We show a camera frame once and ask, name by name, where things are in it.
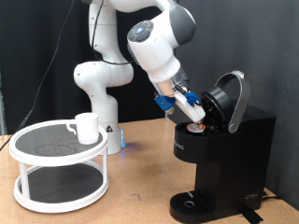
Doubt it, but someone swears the Keurig lid with silver handle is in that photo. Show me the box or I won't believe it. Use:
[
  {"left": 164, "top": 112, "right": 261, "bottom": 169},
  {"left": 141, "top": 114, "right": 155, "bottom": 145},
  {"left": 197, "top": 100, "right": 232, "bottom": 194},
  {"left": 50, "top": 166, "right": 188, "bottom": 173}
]
[{"left": 200, "top": 70, "right": 251, "bottom": 134}]

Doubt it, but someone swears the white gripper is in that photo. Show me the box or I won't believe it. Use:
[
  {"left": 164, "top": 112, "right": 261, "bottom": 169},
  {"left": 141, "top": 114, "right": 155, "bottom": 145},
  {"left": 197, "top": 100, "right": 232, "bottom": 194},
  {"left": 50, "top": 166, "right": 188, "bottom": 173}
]
[{"left": 172, "top": 90, "right": 207, "bottom": 124}]

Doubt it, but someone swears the black power cord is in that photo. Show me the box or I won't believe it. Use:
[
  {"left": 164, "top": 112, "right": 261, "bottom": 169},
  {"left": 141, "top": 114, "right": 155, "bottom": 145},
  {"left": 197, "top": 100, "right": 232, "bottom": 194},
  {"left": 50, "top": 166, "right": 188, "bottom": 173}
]
[{"left": 261, "top": 189, "right": 281, "bottom": 202}]

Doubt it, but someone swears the white two-tier turntable stand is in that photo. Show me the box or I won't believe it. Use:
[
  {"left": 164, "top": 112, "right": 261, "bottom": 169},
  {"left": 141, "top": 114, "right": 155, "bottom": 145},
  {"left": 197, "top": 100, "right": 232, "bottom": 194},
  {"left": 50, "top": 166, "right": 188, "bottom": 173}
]
[{"left": 8, "top": 119, "right": 110, "bottom": 214}]

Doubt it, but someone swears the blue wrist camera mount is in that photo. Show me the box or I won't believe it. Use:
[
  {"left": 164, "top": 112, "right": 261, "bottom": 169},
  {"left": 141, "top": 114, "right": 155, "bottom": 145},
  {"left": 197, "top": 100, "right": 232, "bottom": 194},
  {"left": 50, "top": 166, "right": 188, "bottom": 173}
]
[{"left": 153, "top": 93, "right": 178, "bottom": 116}]

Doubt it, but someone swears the black tape strip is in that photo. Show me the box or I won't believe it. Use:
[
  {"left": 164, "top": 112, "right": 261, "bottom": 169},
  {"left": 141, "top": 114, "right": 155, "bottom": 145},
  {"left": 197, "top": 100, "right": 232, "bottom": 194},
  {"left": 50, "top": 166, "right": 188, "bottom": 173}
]
[{"left": 239, "top": 205, "right": 264, "bottom": 224}]

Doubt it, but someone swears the black Keurig coffee machine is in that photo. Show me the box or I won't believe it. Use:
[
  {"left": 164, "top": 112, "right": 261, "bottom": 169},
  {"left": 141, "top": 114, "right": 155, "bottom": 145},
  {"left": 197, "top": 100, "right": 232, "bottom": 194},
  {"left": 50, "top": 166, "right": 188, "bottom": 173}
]
[{"left": 169, "top": 104, "right": 277, "bottom": 224}]

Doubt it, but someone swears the black cable with inline connector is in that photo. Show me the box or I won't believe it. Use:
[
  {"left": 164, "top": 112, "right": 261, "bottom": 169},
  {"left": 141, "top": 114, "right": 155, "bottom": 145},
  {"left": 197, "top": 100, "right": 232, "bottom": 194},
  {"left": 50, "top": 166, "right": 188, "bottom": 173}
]
[{"left": 0, "top": 0, "right": 77, "bottom": 153}]

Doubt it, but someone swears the blue cable clip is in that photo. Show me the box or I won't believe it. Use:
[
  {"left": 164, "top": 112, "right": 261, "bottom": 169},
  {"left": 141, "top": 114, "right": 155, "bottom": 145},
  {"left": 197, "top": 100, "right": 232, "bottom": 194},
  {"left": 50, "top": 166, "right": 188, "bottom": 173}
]
[{"left": 185, "top": 91, "right": 201, "bottom": 106}]

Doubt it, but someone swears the white mug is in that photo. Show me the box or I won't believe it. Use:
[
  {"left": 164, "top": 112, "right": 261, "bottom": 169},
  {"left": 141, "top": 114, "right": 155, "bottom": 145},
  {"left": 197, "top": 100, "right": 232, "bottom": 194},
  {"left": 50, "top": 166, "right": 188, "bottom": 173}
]
[{"left": 65, "top": 112, "right": 101, "bottom": 146}]

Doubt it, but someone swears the black curtain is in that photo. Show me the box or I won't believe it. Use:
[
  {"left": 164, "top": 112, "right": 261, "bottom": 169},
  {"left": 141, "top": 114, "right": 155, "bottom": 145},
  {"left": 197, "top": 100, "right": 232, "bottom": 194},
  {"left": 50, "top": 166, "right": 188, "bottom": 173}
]
[{"left": 0, "top": 0, "right": 173, "bottom": 135}]

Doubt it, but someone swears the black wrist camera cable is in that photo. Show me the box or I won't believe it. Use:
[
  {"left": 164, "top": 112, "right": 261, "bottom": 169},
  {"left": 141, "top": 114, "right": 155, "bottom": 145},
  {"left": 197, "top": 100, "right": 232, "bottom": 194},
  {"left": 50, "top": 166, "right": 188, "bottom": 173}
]
[{"left": 91, "top": 0, "right": 135, "bottom": 66}]

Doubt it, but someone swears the orange-lidded coffee pod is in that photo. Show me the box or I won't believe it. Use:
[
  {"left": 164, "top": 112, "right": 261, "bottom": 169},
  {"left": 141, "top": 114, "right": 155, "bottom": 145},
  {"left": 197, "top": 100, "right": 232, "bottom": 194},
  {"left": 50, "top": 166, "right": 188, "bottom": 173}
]
[{"left": 185, "top": 122, "right": 207, "bottom": 134}]

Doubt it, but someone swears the silver metal frame post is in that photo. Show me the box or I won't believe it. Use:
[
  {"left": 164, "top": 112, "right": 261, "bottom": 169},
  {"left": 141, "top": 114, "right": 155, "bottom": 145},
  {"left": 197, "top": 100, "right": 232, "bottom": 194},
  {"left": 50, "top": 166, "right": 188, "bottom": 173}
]
[{"left": 0, "top": 69, "right": 7, "bottom": 136}]

